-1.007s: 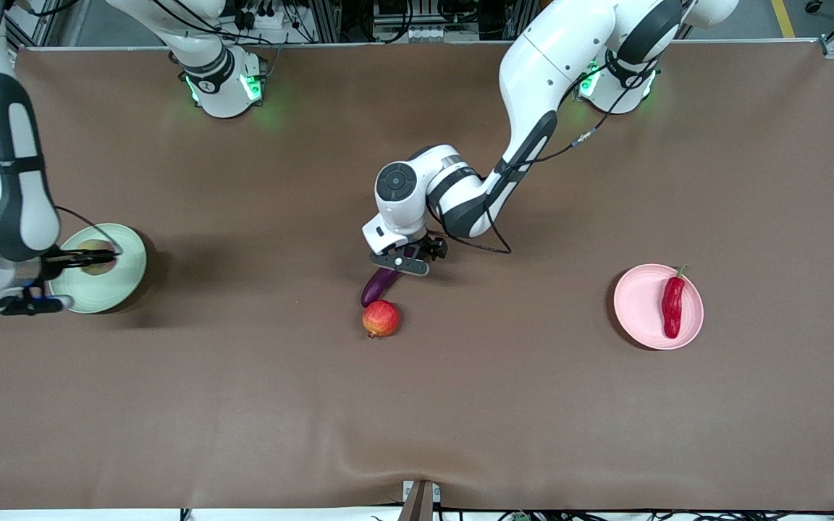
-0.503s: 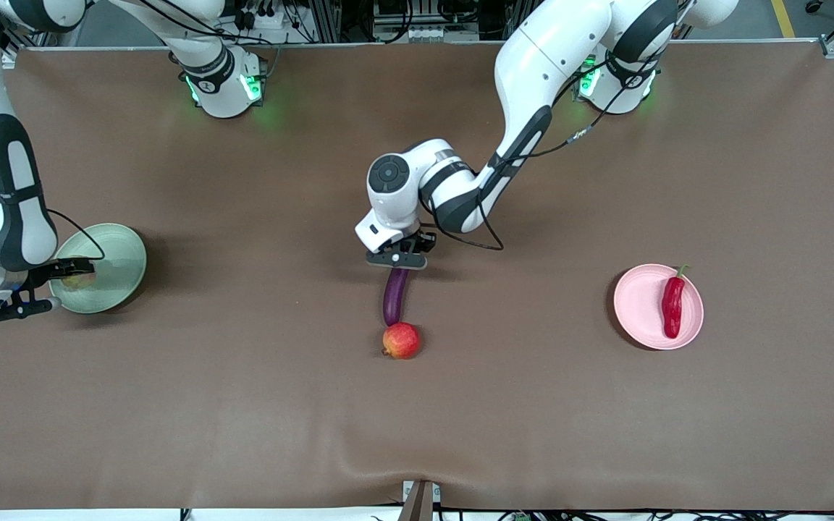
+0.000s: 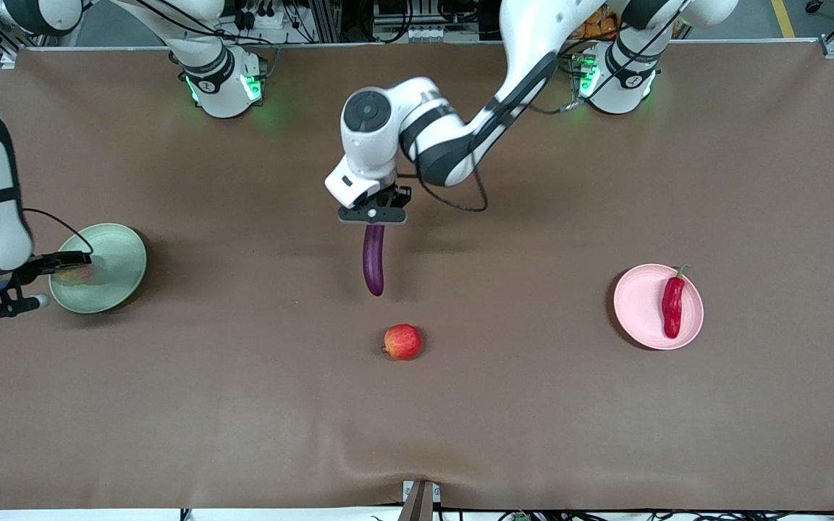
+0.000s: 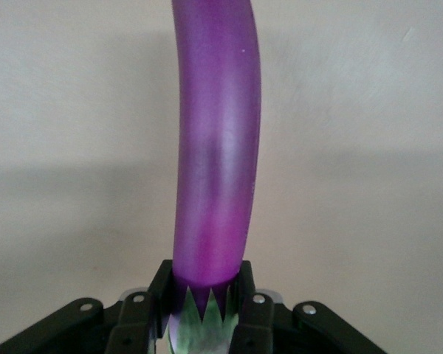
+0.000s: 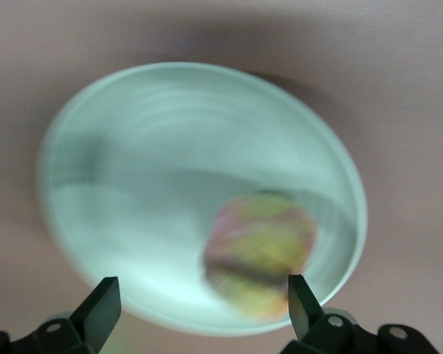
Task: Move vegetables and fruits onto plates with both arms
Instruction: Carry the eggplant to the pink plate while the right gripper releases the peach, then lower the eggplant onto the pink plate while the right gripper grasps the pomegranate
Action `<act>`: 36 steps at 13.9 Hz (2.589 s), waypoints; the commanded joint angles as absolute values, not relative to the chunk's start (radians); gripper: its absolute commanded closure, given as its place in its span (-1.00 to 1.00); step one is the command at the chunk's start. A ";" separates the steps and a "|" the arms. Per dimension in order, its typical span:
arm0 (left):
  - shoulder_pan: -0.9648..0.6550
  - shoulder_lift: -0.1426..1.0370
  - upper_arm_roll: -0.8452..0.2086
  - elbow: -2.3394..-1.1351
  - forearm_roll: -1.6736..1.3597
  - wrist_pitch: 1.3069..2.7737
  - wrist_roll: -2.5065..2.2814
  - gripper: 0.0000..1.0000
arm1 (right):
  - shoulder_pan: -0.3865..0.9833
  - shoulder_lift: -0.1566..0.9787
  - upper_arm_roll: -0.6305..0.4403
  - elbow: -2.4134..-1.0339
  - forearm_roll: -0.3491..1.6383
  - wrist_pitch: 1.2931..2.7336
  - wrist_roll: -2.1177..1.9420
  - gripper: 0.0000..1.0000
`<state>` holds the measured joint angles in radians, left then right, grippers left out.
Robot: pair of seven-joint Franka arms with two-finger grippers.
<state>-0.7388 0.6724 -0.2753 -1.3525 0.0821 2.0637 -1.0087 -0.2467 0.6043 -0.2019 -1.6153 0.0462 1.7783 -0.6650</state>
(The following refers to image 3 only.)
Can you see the pile of orange items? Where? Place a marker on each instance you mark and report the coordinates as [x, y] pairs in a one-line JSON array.
[[594, 29]]

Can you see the red chili pepper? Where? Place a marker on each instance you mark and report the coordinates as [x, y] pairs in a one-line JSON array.
[[672, 307]]

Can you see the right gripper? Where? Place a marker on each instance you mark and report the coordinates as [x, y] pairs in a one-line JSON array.
[[35, 268]]

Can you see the white power strip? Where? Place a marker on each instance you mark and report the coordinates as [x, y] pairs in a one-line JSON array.
[[265, 18]]

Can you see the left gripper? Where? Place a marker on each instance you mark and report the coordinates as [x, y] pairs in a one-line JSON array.
[[396, 195]]

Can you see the pink round plate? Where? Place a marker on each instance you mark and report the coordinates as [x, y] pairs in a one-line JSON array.
[[638, 304]]

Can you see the brown table cloth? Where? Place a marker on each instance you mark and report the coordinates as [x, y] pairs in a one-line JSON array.
[[243, 398]]

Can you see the light green round plate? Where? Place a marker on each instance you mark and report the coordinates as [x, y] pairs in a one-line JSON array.
[[116, 268]]

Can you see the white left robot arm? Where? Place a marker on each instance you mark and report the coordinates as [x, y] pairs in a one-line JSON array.
[[446, 137]]

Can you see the grey metal table bracket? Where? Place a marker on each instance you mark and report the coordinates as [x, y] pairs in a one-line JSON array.
[[420, 503]]

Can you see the long purple eggplant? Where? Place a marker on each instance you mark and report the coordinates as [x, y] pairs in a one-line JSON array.
[[373, 260]]

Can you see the red pomegranate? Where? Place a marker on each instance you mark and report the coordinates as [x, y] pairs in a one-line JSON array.
[[402, 341]]

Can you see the green-pink peach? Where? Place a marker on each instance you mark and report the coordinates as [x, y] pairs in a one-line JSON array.
[[73, 276]]

